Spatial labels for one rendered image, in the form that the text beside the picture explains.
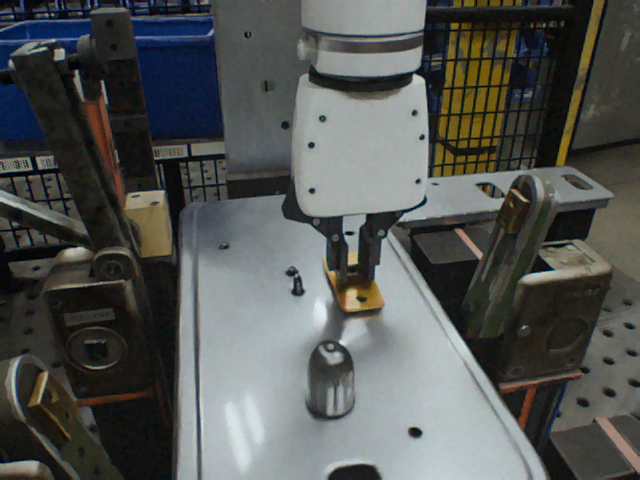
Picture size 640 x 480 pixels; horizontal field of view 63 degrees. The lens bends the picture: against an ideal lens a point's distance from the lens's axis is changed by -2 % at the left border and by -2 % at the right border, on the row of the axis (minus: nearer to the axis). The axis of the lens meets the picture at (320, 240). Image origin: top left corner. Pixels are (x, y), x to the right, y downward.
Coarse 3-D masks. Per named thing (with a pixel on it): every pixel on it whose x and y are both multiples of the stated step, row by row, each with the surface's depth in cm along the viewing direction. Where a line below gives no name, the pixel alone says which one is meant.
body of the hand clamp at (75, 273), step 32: (64, 256) 42; (64, 288) 38; (96, 288) 39; (128, 288) 40; (64, 320) 40; (96, 320) 40; (128, 320) 41; (64, 352) 41; (96, 352) 42; (128, 352) 43; (96, 384) 43; (128, 384) 44; (96, 416) 46; (128, 416) 47; (160, 416) 52; (128, 448) 49; (160, 448) 50
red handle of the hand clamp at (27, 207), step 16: (0, 192) 37; (0, 208) 36; (16, 208) 37; (32, 208) 37; (32, 224) 37; (48, 224) 38; (64, 224) 38; (80, 224) 39; (64, 240) 39; (80, 240) 39; (128, 240) 41
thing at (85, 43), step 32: (32, 64) 31; (64, 64) 33; (96, 64) 33; (32, 96) 32; (64, 96) 33; (64, 128) 34; (64, 160) 35; (96, 160) 38; (96, 192) 36; (96, 224) 37; (128, 224) 41
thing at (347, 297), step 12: (324, 264) 49; (348, 264) 49; (336, 276) 47; (348, 276) 46; (360, 276) 46; (336, 288) 46; (348, 288) 46; (360, 288) 46; (372, 288) 46; (348, 300) 44; (372, 300) 44; (384, 300) 44
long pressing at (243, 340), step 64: (192, 256) 51; (256, 256) 51; (320, 256) 51; (384, 256) 51; (192, 320) 42; (256, 320) 43; (320, 320) 43; (384, 320) 43; (448, 320) 44; (192, 384) 37; (256, 384) 37; (384, 384) 37; (448, 384) 37; (192, 448) 32; (256, 448) 32; (320, 448) 32; (384, 448) 32; (448, 448) 32; (512, 448) 32
